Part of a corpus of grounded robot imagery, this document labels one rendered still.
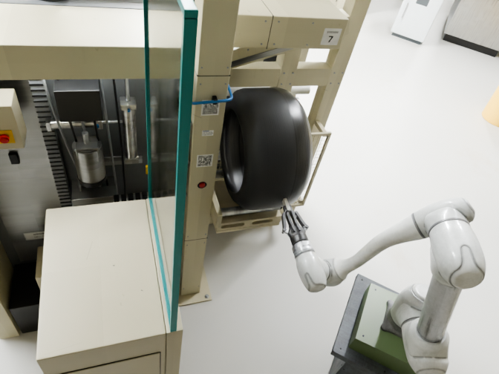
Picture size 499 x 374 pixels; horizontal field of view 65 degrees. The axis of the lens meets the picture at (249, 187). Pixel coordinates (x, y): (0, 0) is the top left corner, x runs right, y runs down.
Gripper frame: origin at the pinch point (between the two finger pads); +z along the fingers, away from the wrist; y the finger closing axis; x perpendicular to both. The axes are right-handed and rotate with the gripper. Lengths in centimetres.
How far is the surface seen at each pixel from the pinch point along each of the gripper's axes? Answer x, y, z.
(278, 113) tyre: -31.6, 3.9, 27.8
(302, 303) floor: 112, -41, -13
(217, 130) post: -23.4, 30.1, 27.9
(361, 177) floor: 127, -151, 98
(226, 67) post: -53, 30, 32
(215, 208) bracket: 19.6, 27.7, 15.4
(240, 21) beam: -56, 17, 59
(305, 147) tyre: -24.4, -6.6, 13.9
